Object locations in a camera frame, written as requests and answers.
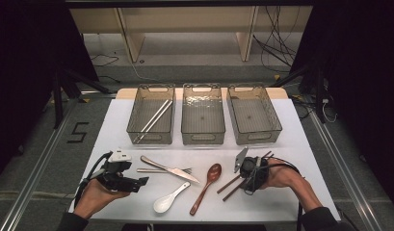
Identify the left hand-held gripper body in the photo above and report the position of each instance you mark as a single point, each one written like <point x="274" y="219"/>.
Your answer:
<point x="119" y="184"/>

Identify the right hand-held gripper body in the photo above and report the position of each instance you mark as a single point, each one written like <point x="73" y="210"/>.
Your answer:
<point x="254" y="170"/>

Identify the steel fork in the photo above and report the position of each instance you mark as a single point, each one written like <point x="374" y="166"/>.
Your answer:
<point x="149" y="170"/>

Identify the white ceramic spoon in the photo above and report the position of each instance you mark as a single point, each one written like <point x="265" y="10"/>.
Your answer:
<point x="162" y="203"/>

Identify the brown wooden chopstick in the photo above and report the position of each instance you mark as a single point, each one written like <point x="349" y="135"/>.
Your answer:
<point x="226" y="186"/>
<point x="233" y="193"/>

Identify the brown wooden spoon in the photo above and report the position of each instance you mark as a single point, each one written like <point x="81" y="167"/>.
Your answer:
<point x="214" y="173"/>

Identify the steel table knife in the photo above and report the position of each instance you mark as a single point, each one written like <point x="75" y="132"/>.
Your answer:
<point x="180" y="174"/>

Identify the smoky clear plastic bin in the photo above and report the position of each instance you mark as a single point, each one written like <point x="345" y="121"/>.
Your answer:
<point x="252" y="115"/>
<point x="151" y="96"/>
<point x="202" y="115"/>

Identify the person's right hand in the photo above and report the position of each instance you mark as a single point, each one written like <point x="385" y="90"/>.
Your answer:
<point x="281" y="176"/>

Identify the person's left hand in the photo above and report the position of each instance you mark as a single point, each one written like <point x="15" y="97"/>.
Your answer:
<point x="91" y="199"/>

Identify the black tripod stand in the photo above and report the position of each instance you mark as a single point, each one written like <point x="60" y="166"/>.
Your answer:
<point x="58" y="102"/>
<point x="319" y="96"/>

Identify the black curtain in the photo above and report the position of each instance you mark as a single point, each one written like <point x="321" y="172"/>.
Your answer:
<point x="24" y="64"/>
<point x="361" y="64"/>

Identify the beige wooden desk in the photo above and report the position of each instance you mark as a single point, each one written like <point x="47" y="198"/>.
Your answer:
<point x="191" y="19"/>

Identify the short aluminium rail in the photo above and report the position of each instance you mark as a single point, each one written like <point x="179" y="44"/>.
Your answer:
<point x="98" y="94"/>

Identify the long aluminium rail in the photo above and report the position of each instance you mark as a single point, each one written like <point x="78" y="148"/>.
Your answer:
<point x="345" y="173"/>
<point x="27" y="189"/>

